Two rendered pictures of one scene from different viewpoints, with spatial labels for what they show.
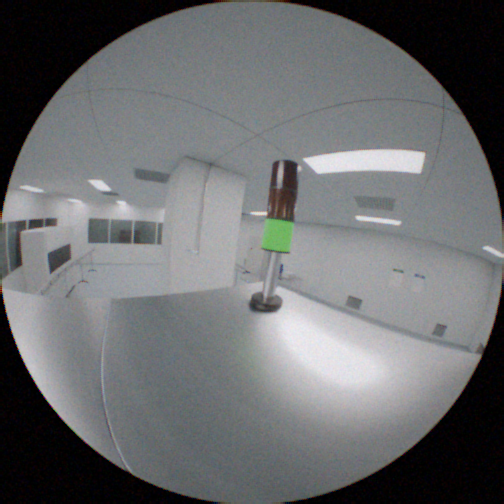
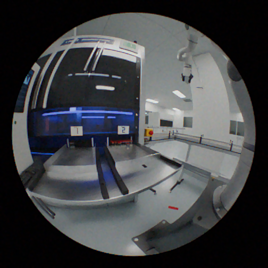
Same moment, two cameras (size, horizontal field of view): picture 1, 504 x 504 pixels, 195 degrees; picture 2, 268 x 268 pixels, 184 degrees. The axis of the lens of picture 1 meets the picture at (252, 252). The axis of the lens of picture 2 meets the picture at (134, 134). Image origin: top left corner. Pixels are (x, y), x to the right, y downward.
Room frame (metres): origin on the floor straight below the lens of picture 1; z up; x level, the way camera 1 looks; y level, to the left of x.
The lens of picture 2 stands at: (0.44, -0.70, 1.07)
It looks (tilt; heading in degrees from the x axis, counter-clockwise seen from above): 8 degrees down; 103
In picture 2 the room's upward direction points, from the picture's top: 2 degrees clockwise
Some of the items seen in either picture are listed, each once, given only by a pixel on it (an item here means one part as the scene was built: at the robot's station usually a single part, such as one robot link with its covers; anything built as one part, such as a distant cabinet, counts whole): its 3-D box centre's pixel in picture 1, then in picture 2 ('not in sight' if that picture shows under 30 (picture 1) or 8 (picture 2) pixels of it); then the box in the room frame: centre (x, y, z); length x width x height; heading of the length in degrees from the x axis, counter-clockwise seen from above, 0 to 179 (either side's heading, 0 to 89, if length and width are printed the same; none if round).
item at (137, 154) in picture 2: not in sight; (127, 149); (0.30, -0.25, 0.90); 0.34 x 0.26 x 0.04; 132
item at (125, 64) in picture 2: not in sight; (117, 71); (0.17, -0.23, 1.50); 0.43 x 0.01 x 0.59; 42
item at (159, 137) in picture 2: not in sight; (157, 136); (0.53, 0.30, 0.92); 0.69 x 0.16 x 0.16; 42
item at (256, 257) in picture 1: (256, 255); not in sight; (7.59, -0.29, 1.02); 1.20 x 0.43 x 2.05; 42
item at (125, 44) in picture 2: not in sight; (129, 45); (0.23, -0.19, 1.96); 0.21 x 0.01 x 0.21; 42
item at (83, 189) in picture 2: not in sight; (103, 161); (0.22, -0.41, 0.87); 0.70 x 0.48 x 0.02; 42
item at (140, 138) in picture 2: not in sight; (140, 126); (0.34, -0.05, 1.05); 0.06 x 0.06 x 2.10; 42
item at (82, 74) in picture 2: not in sight; (65, 70); (-0.17, -0.53, 1.50); 0.47 x 0.01 x 0.59; 42
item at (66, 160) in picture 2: not in sight; (75, 153); (0.04, -0.47, 0.90); 0.34 x 0.26 x 0.04; 132
